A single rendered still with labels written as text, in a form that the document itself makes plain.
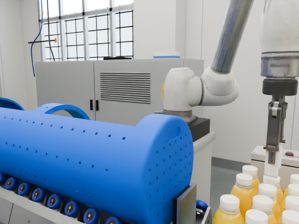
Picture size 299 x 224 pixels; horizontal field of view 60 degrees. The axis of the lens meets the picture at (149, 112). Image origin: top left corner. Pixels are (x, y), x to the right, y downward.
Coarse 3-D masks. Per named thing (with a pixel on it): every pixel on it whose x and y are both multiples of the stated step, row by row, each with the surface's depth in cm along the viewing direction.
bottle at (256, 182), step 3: (255, 177) 70; (252, 180) 70; (255, 180) 70; (258, 180) 70; (252, 183) 69; (255, 183) 69; (258, 183) 70; (255, 186) 69; (258, 186) 70; (255, 189) 69; (255, 192) 69
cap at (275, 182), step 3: (264, 177) 65; (267, 177) 65; (270, 177) 65; (273, 177) 65; (279, 177) 65; (264, 180) 65; (267, 180) 64; (270, 180) 64; (273, 180) 64; (276, 180) 64; (279, 180) 64; (264, 183) 65; (267, 183) 65; (270, 183) 64; (273, 183) 64; (276, 183) 64; (279, 183) 64
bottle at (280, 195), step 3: (276, 186) 64; (279, 186) 65; (258, 189) 67; (279, 189) 64; (279, 192) 64; (282, 192) 64; (276, 195) 63; (279, 195) 64; (282, 195) 64; (279, 198) 63; (282, 198) 64; (279, 201) 63
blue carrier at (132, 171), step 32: (0, 128) 83; (32, 128) 75; (64, 128) 70; (96, 128) 65; (128, 128) 61; (160, 128) 58; (0, 160) 83; (32, 160) 73; (64, 160) 66; (96, 160) 60; (128, 160) 56; (160, 160) 59; (192, 160) 76; (64, 192) 71; (96, 192) 61; (128, 192) 55; (160, 192) 61
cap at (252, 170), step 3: (246, 165) 73; (249, 165) 73; (243, 168) 71; (246, 168) 71; (249, 168) 71; (252, 168) 71; (255, 168) 71; (243, 171) 71; (246, 171) 70; (249, 171) 70; (252, 171) 70; (255, 171) 70; (249, 174) 70; (252, 174) 70; (255, 174) 70
